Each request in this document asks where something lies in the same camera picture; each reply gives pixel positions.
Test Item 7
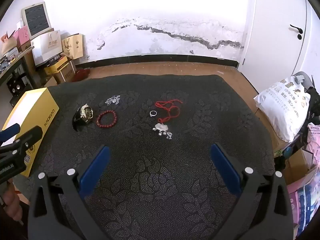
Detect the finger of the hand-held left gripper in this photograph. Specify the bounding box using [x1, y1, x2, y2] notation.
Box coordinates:
[0, 124, 21, 145]
[0, 126, 43, 157]

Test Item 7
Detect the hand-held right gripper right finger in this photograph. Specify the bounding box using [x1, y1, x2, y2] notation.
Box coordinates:
[209, 142, 293, 240]

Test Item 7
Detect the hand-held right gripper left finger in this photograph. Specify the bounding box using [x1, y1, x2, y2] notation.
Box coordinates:
[28, 145, 112, 240]

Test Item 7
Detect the yellow cardboard box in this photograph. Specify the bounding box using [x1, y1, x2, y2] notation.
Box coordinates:
[0, 87, 60, 178]

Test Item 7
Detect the red bead bracelet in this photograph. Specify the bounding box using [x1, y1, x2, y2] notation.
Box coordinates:
[96, 110, 118, 128]

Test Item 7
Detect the black wristwatch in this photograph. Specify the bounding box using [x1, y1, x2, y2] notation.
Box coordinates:
[72, 104, 95, 130]

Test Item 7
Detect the silver chain bracelet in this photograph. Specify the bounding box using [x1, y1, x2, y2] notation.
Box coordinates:
[104, 95, 121, 106]

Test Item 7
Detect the red cord silver pendant necklace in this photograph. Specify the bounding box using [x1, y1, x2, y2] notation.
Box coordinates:
[151, 99, 183, 141]

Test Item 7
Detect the person's left hand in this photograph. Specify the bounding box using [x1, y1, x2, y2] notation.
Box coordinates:
[0, 180, 23, 222]

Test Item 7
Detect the black speaker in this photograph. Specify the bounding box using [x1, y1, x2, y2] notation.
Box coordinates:
[6, 74, 28, 97]

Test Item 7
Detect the black patterned mat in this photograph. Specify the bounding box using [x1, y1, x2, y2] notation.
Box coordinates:
[12, 74, 275, 240]

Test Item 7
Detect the open cardboard box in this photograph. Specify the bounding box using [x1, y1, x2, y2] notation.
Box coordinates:
[44, 76, 58, 88]

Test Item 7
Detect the dark desk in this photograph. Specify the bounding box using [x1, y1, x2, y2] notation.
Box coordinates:
[0, 46, 34, 90]

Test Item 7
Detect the closed cardboard box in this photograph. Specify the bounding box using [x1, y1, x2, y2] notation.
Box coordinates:
[54, 61, 77, 83]

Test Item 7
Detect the yellow and black box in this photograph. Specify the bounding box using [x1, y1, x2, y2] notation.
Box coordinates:
[44, 55, 75, 75]

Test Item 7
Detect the red cloth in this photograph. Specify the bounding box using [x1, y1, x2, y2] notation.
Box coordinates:
[75, 69, 90, 82]

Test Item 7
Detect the pink printed box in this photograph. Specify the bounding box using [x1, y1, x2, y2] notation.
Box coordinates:
[286, 177, 320, 230]

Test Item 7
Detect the white printed plastic bag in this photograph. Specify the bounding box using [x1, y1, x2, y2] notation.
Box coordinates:
[254, 76, 312, 142]

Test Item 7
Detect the tan paper bag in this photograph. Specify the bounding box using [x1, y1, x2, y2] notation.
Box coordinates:
[0, 31, 16, 55]

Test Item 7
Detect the white paper bag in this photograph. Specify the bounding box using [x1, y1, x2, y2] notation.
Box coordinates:
[30, 30, 63, 67]

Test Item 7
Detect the pink plastic bag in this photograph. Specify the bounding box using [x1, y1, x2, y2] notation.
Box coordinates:
[306, 122, 320, 160]

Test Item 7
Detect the brown paper bag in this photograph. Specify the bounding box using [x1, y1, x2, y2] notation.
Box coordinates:
[62, 33, 84, 60]

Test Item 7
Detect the white monitor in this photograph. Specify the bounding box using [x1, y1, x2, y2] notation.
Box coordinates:
[21, 2, 52, 40]

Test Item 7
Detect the white door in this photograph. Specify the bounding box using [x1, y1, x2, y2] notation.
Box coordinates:
[237, 0, 320, 85]

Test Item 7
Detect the black door handle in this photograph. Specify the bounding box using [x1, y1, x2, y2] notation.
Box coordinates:
[290, 24, 304, 40]

